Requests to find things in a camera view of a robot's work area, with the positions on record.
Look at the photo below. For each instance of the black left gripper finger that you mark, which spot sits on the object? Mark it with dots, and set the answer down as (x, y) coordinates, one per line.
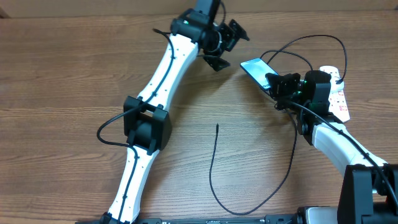
(238, 31)
(216, 63)

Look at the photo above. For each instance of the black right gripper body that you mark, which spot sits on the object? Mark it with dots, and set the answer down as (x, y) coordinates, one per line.
(284, 86)

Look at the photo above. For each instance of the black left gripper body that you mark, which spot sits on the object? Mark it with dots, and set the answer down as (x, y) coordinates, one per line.
(221, 38)

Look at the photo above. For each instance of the blue Galaxy smartphone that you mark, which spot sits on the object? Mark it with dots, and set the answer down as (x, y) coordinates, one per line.
(257, 69)

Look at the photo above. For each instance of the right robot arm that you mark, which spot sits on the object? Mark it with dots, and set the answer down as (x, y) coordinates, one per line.
(369, 188)

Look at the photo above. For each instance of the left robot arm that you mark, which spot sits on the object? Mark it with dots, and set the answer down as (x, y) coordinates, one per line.
(147, 125)

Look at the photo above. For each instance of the white charger adapter plug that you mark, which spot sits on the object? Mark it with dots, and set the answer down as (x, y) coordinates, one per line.
(336, 85)

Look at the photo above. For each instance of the white power strip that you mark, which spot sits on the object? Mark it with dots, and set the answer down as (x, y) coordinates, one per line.
(338, 105)

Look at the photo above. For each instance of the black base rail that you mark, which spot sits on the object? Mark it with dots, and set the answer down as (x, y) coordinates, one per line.
(268, 219)

